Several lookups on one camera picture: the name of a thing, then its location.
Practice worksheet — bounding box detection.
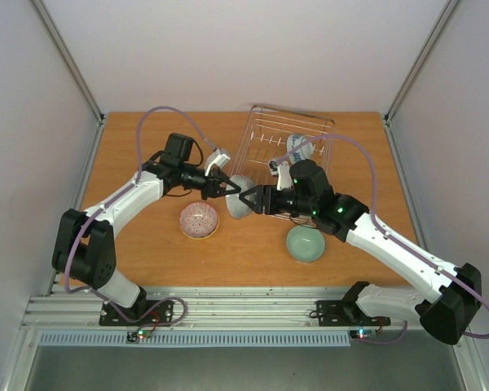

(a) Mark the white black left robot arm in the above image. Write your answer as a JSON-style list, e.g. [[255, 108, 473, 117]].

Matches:
[[51, 133, 239, 324]]

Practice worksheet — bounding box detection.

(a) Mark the grey slotted cable duct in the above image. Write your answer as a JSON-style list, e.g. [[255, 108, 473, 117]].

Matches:
[[38, 330, 350, 349]]

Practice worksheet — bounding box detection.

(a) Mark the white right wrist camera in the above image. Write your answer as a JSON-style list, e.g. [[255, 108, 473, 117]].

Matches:
[[268, 160, 293, 191]]

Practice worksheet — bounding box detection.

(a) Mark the right green circuit board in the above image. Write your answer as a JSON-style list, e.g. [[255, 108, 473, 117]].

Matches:
[[350, 328, 379, 340]]

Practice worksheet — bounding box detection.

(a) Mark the aluminium corner post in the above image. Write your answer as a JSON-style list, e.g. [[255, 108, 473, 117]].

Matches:
[[29, 0, 104, 125], [382, 0, 461, 126]]

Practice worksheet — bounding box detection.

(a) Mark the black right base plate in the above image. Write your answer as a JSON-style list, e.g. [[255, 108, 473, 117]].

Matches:
[[315, 300, 391, 327]]

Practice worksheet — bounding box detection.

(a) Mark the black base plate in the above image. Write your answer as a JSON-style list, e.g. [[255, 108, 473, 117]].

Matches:
[[99, 300, 174, 327], [315, 300, 391, 327]]

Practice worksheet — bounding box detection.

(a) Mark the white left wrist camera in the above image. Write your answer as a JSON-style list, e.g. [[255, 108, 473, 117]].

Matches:
[[204, 148, 231, 176]]

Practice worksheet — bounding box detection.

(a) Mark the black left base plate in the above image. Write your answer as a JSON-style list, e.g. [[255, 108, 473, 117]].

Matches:
[[99, 300, 174, 327]]

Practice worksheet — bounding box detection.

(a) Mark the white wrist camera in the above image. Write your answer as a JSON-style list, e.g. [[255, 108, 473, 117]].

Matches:
[[268, 160, 293, 191], [204, 148, 231, 176]]

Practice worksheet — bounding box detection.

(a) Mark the pink patterned bowl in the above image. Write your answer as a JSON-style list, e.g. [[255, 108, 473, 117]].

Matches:
[[179, 202, 219, 239]]

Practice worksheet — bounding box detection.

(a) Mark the right aluminium corner post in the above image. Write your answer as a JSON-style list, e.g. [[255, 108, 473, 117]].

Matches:
[[382, 0, 461, 126]]

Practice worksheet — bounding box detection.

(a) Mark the chrome wire dish rack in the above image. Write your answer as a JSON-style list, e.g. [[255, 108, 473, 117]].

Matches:
[[229, 103, 337, 221]]

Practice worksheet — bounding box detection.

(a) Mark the aluminium rail frame front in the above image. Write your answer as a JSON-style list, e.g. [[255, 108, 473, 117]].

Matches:
[[20, 284, 469, 330]]

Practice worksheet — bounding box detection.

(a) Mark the blue floral white bowl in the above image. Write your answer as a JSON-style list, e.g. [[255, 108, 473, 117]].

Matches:
[[286, 134, 314, 164]]

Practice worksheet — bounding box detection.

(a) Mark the left aluminium corner post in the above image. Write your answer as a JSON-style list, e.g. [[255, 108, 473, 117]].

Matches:
[[29, 0, 104, 125]]

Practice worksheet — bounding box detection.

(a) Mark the grey patterned bowl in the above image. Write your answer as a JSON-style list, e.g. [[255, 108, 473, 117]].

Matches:
[[225, 174, 255, 219]]

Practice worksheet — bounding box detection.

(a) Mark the left green circuit board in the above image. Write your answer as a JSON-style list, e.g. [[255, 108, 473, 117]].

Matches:
[[126, 330, 153, 343]]

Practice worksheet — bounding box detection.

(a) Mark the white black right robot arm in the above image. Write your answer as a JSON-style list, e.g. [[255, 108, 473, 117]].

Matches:
[[239, 160, 482, 345]]

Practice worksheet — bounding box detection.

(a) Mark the green circuit board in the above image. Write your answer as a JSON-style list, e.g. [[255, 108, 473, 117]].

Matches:
[[350, 328, 379, 340], [126, 330, 153, 343]]

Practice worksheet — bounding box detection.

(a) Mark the celadon green flower bowl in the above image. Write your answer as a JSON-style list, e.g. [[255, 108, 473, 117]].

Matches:
[[285, 226, 326, 263]]

